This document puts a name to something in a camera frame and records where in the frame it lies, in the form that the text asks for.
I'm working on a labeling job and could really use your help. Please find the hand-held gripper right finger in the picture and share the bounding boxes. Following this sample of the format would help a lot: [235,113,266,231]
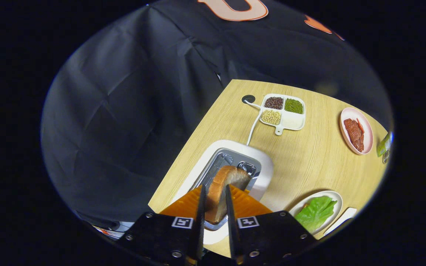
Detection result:
[226,184,317,265]

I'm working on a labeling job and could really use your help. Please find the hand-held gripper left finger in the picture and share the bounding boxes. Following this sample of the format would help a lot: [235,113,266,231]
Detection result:
[119,185,207,266]

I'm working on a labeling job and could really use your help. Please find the green lettuce leaf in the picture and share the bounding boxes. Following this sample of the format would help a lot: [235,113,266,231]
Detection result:
[294,196,338,233]

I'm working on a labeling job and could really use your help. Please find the brown crust bread slice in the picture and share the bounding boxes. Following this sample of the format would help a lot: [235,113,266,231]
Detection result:
[205,166,251,224]

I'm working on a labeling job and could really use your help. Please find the white toaster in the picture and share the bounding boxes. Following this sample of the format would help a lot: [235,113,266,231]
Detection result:
[170,140,274,245]

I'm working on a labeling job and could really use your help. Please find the small white oblong dish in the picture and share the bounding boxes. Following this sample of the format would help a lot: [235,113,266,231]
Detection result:
[323,207,357,236]

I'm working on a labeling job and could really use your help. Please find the large round white plate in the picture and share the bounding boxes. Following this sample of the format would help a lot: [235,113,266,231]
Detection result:
[289,190,343,235]

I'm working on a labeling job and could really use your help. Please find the white divided dish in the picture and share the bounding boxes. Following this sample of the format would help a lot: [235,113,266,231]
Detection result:
[259,93,306,136]

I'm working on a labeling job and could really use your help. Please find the yellow soybeans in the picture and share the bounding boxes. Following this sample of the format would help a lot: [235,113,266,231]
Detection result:
[261,110,281,125]

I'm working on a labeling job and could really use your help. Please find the brown meat pieces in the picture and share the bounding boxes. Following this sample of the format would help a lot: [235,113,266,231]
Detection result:
[344,118,365,153]

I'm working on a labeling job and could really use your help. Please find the green beans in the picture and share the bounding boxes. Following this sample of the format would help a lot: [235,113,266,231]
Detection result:
[285,98,304,114]

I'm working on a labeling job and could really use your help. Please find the dark red beans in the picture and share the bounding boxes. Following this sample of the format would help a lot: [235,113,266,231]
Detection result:
[264,97,284,110]

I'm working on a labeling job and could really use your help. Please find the pink plate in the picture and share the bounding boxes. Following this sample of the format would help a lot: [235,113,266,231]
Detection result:
[340,107,374,156]

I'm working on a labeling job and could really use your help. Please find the green label drink bottle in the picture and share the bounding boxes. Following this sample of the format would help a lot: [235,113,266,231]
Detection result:
[376,132,393,157]

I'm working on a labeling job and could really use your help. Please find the white power cable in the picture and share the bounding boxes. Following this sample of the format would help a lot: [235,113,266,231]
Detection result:
[243,100,263,146]

